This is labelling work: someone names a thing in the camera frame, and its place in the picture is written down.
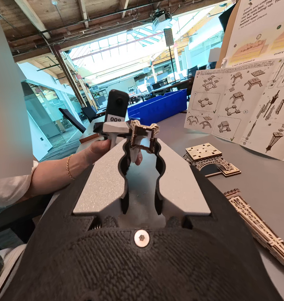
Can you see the white assembly instruction sheet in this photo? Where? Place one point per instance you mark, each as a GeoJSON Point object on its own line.
{"type": "Point", "coordinates": [250, 110]}

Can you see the ceiling projector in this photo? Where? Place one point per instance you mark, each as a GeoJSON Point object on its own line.
{"type": "Point", "coordinates": [162, 20]}

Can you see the row of office desks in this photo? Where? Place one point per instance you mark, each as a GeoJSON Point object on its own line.
{"type": "Point", "coordinates": [165, 87]}

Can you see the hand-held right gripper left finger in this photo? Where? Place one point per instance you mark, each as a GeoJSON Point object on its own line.
{"type": "Point", "coordinates": [99, 188]}

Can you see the brown cardboard board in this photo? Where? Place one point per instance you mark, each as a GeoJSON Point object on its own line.
{"type": "Point", "coordinates": [229, 42]}

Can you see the blue plastic bin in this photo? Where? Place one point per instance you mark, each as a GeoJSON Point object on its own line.
{"type": "Point", "coordinates": [160, 108]}

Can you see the black chair back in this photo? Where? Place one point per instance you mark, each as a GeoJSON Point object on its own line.
{"type": "Point", "coordinates": [71, 120]}

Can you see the white plastic clip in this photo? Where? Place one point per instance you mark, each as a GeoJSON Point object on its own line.
{"type": "Point", "coordinates": [223, 62]}

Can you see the printed sheet with yellow pictures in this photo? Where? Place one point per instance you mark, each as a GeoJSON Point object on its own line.
{"type": "Point", "coordinates": [262, 28]}

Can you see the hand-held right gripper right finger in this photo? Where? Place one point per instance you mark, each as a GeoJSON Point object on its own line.
{"type": "Point", "coordinates": [184, 188]}

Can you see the wooden tower arched base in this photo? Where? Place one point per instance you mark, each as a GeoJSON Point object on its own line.
{"type": "Point", "coordinates": [203, 150]}

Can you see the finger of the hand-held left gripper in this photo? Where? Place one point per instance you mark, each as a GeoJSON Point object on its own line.
{"type": "Point", "coordinates": [116, 128]}

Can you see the person's left hand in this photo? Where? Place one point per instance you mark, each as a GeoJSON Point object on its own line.
{"type": "Point", "coordinates": [99, 150]}

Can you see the black speaker on pole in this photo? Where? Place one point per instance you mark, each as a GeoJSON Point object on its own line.
{"type": "Point", "coordinates": [169, 37]}

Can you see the white printed t-shirt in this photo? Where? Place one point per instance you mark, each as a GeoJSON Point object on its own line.
{"type": "Point", "coordinates": [10, 188]}

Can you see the wooden tower spire section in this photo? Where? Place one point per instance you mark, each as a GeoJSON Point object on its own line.
{"type": "Point", "coordinates": [250, 216]}

